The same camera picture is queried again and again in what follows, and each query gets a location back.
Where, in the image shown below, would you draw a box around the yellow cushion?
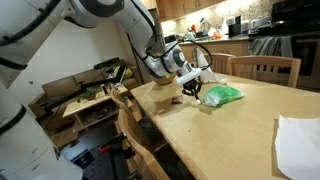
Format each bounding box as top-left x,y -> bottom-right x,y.
113,64 -> 134,80

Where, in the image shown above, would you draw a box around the black stereo camera bar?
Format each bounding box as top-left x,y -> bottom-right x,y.
93,57 -> 121,70

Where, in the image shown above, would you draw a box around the wooden kitchen base cabinet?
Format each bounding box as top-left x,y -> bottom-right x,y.
179,34 -> 250,75

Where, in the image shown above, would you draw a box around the red handled clamp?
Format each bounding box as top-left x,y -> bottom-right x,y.
98,144 -> 113,154

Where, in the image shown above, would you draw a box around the small brown snack bar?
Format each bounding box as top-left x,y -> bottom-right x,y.
170,95 -> 185,105

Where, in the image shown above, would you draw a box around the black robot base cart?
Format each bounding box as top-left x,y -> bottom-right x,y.
71,133 -> 144,180

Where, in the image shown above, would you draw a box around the brown sofa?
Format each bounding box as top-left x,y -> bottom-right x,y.
28,59 -> 143,148

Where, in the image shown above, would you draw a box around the green marshmallow pack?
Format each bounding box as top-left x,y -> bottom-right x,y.
200,84 -> 246,108

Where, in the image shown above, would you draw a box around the light wooden dining chair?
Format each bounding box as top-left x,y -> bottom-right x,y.
109,84 -> 144,136
116,108 -> 171,180
226,54 -> 302,89
203,52 -> 233,76

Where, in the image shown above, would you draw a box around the grey dish towel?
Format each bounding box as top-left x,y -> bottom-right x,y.
248,35 -> 294,58

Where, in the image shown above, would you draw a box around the wooden kitchen wall cabinets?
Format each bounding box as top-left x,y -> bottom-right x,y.
155,0 -> 228,23

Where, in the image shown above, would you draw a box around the clear glass kettle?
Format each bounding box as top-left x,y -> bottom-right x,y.
199,18 -> 211,34

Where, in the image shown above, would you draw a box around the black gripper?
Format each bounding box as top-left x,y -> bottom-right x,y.
181,77 -> 203,100

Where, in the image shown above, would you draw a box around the low wooden shelf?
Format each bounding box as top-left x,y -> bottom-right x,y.
61,84 -> 131,133

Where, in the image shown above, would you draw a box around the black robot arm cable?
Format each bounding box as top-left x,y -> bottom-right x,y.
0,0 -> 214,72

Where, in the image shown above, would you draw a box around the black kitchen stove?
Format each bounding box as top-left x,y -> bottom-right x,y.
248,0 -> 320,90

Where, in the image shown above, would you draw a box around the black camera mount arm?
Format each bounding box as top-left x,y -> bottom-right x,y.
34,64 -> 128,123

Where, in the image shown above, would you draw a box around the white kitchen container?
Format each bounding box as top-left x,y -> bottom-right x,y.
241,19 -> 250,36

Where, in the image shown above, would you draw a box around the small green potted plant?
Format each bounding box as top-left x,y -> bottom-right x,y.
77,86 -> 99,103

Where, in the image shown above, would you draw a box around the silver toaster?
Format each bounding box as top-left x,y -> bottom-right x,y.
249,16 -> 273,33

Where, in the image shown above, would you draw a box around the black coffee maker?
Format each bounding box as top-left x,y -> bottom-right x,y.
228,14 -> 243,38

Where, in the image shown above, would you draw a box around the wooden bowl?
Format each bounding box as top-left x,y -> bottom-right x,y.
151,73 -> 178,86

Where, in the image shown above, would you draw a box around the clear plastic wrap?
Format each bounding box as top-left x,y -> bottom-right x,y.
216,77 -> 229,86

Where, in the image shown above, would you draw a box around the white folded cloth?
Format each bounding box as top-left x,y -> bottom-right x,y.
273,114 -> 320,180

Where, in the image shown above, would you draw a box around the white paper towel roll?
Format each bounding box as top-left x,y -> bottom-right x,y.
193,46 -> 218,83

